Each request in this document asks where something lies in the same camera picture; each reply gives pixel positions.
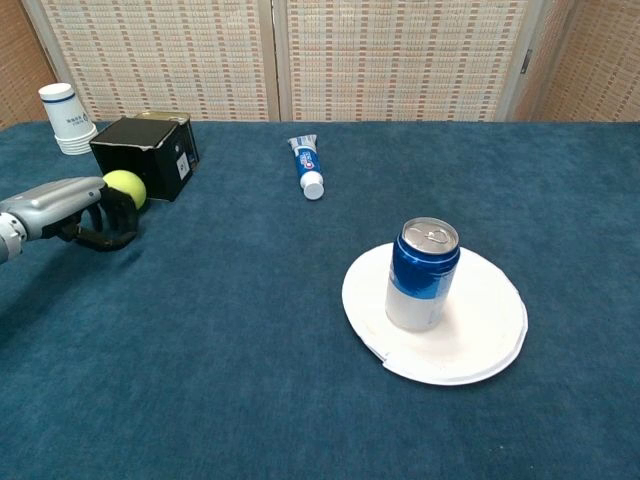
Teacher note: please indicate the yellow tennis ball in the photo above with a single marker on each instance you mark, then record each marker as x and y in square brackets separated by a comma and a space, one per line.
[125, 184]

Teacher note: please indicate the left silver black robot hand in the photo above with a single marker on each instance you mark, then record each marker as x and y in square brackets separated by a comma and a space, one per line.
[55, 205]

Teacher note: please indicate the blue white soda can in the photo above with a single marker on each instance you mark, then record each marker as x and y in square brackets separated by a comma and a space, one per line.
[420, 285]

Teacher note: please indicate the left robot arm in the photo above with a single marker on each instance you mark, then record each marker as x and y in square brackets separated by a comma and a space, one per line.
[7, 240]

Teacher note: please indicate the brown woven screen panel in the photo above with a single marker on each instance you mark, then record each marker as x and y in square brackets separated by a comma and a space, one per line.
[590, 60]
[20, 60]

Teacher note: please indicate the stack of white paper cups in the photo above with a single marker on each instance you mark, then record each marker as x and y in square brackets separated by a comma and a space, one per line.
[70, 122]

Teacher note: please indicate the white paper plate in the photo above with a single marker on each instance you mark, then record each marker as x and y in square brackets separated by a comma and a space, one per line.
[465, 340]

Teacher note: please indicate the black cardboard box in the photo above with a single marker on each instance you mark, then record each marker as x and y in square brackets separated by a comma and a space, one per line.
[145, 150]

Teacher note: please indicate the blue carpet table cloth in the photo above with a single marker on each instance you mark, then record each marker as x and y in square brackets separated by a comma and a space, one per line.
[250, 325]

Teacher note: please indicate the light woven screen panel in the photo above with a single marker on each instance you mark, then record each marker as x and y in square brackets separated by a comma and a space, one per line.
[165, 55]
[400, 55]

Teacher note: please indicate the blue white toothpaste tube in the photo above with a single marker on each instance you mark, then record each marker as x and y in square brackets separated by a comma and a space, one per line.
[307, 162]

